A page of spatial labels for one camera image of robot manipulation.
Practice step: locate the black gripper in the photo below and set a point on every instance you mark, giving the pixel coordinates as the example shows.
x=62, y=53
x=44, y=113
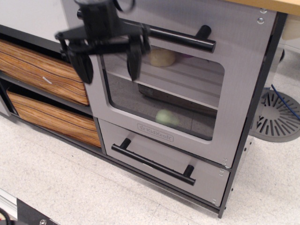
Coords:
x=81, y=62

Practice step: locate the black oven door handle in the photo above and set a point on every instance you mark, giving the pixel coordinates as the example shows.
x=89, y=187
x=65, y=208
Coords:
x=182, y=38

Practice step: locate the grey oven door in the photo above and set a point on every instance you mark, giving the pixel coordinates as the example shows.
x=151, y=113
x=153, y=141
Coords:
x=241, y=34

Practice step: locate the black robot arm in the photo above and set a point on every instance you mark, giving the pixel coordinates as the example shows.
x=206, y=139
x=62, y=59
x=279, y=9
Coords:
x=103, y=32

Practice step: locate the beige toy potato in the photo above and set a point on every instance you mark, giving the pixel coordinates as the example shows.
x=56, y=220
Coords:
x=162, y=57

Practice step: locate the upper wood-pattern bin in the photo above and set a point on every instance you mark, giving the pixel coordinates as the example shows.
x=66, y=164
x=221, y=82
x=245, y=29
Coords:
x=43, y=72

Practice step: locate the wood-pattern bin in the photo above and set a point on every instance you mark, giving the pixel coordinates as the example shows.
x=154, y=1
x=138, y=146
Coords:
x=70, y=124
x=43, y=72

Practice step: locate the lower wood-pattern bin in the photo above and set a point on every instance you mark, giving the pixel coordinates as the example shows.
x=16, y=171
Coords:
x=70, y=124

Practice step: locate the green toy pear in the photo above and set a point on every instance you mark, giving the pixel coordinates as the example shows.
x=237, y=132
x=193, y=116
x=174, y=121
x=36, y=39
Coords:
x=167, y=118

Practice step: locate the black toy kitchen cabinet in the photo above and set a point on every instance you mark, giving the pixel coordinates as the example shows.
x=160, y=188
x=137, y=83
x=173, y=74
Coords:
x=253, y=115

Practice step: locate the grey lower drawer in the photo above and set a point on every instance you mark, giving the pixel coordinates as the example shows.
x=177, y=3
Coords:
x=210, y=180

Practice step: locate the grey round slotted base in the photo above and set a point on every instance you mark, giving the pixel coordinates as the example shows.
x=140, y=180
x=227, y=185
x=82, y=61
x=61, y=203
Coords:
x=277, y=118

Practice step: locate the wooden countertop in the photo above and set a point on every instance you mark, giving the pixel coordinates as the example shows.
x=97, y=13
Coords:
x=285, y=6

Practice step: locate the black base plate with screw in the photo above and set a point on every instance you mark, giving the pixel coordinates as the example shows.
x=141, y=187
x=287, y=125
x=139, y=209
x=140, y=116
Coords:
x=18, y=212

